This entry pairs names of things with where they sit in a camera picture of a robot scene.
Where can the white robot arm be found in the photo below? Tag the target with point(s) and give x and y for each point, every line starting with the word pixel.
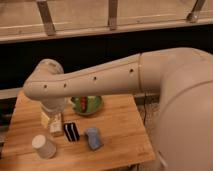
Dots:
pixel 181 77

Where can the black white striped eraser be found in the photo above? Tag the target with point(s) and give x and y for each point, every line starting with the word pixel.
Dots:
pixel 71 131

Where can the brown sausage in bowl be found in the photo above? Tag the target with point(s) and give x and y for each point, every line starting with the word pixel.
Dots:
pixel 83 104

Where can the right metal bracket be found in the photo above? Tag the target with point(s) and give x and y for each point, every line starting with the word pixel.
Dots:
pixel 193 16

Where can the white glue bottle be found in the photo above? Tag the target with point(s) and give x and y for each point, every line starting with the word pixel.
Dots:
pixel 57 128

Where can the metal bracket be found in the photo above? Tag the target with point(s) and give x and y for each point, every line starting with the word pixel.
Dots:
pixel 193 16
pixel 46 17
pixel 112 14

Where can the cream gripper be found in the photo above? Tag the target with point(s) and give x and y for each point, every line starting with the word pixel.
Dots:
pixel 45 119

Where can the blue sponge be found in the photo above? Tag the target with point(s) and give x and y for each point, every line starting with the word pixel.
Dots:
pixel 94 138

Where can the left metal bracket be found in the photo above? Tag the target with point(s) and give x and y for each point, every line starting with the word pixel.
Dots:
pixel 46 17

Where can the green bowl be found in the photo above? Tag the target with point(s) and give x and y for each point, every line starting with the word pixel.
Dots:
pixel 94 103

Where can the middle metal bracket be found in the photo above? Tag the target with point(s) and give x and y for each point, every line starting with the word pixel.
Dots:
pixel 112 14

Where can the white ceramic cup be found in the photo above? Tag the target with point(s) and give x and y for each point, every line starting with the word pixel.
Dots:
pixel 44 147

